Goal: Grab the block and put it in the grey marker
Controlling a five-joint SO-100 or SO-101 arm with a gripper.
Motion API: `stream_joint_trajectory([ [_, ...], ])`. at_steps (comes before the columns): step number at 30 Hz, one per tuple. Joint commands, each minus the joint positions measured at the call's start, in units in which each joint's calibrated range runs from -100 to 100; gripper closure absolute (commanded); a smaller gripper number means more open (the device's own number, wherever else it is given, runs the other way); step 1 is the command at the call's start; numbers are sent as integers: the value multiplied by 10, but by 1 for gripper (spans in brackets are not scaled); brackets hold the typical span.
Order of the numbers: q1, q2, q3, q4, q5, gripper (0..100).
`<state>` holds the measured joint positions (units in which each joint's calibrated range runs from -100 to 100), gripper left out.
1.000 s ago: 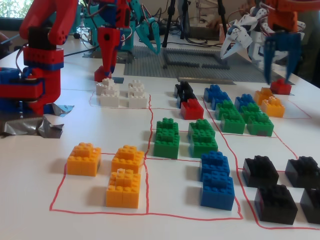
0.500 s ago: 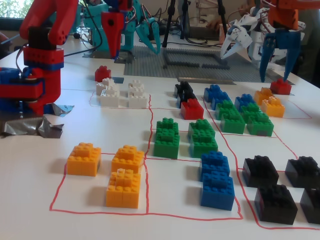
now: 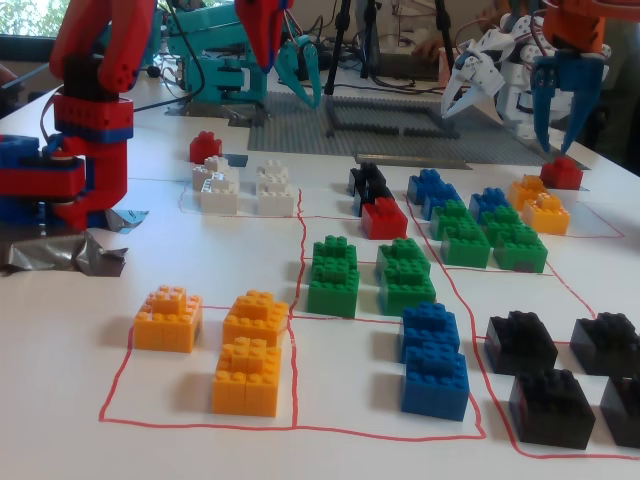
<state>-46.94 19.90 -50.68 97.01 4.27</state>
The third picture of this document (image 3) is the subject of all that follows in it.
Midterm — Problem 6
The white lego block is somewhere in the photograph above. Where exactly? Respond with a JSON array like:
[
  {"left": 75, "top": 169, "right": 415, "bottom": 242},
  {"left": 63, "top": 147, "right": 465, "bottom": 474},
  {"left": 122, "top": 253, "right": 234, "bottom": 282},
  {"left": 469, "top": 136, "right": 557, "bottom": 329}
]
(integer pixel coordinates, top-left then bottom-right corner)
[
  {"left": 192, "top": 155, "right": 234, "bottom": 194},
  {"left": 258, "top": 179, "right": 296, "bottom": 218},
  {"left": 256, "top": 159, "right": 290, "bottom": 194},
  {"left": 199, "top": 172, "right": 240, "bottom": 216}
]

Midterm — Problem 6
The grey lego baseplate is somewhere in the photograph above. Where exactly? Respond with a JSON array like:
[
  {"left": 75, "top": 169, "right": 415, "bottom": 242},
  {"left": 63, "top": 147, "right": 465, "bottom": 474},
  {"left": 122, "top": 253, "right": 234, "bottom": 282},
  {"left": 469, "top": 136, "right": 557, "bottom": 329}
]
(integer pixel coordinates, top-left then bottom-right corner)
[{"left": 247, "top": 89, "right": 571, "bottom": 169}]

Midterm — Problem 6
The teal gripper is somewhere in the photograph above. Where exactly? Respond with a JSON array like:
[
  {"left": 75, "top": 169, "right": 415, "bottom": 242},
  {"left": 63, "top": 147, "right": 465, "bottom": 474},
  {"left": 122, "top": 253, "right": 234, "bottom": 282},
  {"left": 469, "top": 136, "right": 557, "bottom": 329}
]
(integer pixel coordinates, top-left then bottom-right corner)
[{"left": 234, "top": 0, "right": 323, "bottom": 109}]

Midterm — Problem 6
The black cable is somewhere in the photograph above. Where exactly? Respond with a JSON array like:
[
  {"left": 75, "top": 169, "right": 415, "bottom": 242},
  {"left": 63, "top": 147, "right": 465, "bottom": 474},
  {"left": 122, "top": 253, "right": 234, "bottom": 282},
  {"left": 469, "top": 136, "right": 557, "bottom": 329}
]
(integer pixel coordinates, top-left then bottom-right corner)
[{"left": 132, "top": 9, "right": 207, "bottom": 111}]

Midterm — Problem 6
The red lego block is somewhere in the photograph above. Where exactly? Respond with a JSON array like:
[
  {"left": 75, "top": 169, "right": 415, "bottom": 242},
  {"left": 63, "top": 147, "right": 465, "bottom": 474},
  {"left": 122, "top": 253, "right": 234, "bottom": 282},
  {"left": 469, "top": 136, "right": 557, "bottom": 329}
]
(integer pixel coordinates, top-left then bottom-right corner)
[
  {"left": 189, "top": 130, "right": 224, "bottom": 164},
  {"left": 539, "top": 157, "right": 584, "bottom": 190},
  {"left": 360, "top": 197, "right": 409, "bottom": 241}
]

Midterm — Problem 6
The green lego block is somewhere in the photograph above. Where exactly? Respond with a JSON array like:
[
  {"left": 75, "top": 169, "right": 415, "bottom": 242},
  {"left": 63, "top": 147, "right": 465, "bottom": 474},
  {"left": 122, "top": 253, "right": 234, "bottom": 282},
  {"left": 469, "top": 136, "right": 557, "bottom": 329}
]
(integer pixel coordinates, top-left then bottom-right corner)
[
  {"left": 312, "top": 234, "right": 359, "bottom": 281},
  {"left": 378, "top": 264, "right": 437, "bottom": 317},
  {"left": 482, "top": 204, "right": 521, "bottom": 246},
  {"left": 440, "top": 219, "right": 491, "bottom": 269},
  {"left": 377, "top": 237, "right": 431, "bottom": 284},
  {"left": 493, "top": 227, "right": 549, "bottom": 274},
  {"left": 307, "top": 262, "right": 361, "bottom": 319},
  {"left": 429, "top": 199, "right": 471, "bottom": 241}
]

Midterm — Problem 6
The bare person hand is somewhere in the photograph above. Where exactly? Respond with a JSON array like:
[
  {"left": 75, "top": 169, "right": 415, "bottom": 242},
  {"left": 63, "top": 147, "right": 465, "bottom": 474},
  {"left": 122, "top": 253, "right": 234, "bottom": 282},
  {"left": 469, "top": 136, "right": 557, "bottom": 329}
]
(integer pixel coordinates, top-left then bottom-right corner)
[{"left": 412, "top": 35, "right": 447, "bottom": 59}]

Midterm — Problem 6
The crumpled silver duct tape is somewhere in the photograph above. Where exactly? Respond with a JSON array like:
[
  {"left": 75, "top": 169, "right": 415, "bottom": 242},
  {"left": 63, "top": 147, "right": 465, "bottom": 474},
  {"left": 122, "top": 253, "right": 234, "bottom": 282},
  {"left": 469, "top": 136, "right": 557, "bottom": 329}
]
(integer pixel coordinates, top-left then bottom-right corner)
[{"left": 0, "top": 234, "right": 129, "bottom": 277}]

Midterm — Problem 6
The grey duct tape patch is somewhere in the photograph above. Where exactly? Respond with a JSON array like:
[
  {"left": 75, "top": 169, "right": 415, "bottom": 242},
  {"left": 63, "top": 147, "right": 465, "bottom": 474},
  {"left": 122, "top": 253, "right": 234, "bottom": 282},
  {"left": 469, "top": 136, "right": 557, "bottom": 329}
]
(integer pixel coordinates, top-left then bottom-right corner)
[{"left": 164, "top": 102, "right": 271, "bottom": 127}]

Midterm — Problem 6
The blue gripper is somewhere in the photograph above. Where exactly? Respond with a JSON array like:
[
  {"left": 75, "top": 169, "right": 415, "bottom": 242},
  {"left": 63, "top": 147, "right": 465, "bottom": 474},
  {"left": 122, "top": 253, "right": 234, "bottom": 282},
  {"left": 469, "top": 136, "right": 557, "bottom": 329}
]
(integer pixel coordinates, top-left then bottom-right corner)
[{"left": 530, "top": 52, "right": 610, "bottom": 154}]

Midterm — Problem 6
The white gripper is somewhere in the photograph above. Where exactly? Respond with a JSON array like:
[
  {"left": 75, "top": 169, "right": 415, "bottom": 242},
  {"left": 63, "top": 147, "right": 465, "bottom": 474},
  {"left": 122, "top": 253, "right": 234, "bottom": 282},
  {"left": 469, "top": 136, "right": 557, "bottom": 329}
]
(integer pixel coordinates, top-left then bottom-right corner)
[{"left": 442, "top": 29, "right": 506, "bottom": 120}]

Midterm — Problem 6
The grey lego brick frame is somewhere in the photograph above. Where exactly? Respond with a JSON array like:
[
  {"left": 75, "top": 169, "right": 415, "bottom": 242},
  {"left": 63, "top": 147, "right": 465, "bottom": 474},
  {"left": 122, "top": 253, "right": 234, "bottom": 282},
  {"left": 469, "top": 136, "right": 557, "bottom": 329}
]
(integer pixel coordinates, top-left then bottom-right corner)
[{"left": 324, "top": 94, "right": 461, "bottom": 140}]

